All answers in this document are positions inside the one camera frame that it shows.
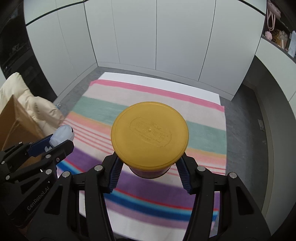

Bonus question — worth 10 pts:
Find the brown paw print bag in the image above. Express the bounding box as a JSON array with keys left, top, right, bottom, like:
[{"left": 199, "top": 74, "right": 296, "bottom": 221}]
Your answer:
[{"left": 270, "top": 29, "right": 289, "bottom": 49}]

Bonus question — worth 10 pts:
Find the brown cardboard box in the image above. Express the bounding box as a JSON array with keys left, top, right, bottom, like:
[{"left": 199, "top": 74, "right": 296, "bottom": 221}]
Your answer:
[{"left": 0, "top": 95, "right": 45, "bottom": 171}]

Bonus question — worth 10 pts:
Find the dark recessed shelf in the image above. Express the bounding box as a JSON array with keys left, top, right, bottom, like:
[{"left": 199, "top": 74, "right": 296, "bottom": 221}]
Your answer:
[{"left": 261, "top": 0, "right": 296, "bottom": 58}]

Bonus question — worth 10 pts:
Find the pink plush bag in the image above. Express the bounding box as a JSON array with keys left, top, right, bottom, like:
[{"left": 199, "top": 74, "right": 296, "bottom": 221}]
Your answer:
[{"left": 266, "top": 0, "right": 281, "bottom": 30}]

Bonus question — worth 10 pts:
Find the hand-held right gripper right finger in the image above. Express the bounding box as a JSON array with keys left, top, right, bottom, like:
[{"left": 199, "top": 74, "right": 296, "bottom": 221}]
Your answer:
[{"left": 175, "top": 156, "right": 271, "bottom": 241}]

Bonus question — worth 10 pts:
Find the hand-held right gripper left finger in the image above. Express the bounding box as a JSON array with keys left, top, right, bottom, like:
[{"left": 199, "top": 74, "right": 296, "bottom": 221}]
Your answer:
[{"left": 35, "top": 154, "right": 123, "bottom": 241}]

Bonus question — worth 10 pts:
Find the white round tin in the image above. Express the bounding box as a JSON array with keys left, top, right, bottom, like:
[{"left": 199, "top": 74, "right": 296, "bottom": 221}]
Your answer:
[{"left": 50, "top": 125, "right": 75, "bottom": 147}]

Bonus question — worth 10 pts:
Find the striped blanket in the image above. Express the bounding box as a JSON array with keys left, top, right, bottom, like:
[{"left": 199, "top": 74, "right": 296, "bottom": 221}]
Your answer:
[{"left": 57, "top": 79, "right": 228, "bottom": 230}]

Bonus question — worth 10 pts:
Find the cream padded chair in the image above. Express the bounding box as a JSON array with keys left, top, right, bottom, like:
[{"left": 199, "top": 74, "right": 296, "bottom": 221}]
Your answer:
[{"left": 0, "top": 72, "right": 65, "bottom": 132}]

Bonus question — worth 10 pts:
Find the white book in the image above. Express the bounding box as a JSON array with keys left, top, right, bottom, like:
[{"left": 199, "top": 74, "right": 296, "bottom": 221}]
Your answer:
[{"left": 288, "top": 31, "right": 296, "bottom": 57}]

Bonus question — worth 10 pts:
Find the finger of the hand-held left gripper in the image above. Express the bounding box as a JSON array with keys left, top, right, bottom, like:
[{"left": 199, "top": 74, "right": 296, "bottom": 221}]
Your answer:
[
  {"left": 0, "top": 134, "right": 53, "bottom": 172},
  {"left": 5, "top": 139, "right": 75, "bottom": 184}
]

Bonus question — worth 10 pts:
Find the red can with yellow lid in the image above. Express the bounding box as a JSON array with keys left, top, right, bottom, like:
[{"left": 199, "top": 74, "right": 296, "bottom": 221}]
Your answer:
[{"left": 110, "top": 101, "right": 189, "bottom": 179}]

